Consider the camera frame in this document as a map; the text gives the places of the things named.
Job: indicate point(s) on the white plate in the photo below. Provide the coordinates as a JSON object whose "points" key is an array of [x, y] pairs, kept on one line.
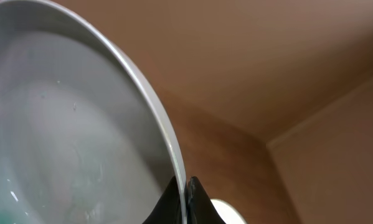
{"points": [[227, 212], [84, 137]]}

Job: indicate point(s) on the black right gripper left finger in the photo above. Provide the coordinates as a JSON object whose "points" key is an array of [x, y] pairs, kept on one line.
{"points": [[168, 207]]}

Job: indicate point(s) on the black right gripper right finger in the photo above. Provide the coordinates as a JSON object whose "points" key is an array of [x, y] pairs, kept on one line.
{"points": [[200, 209]]}

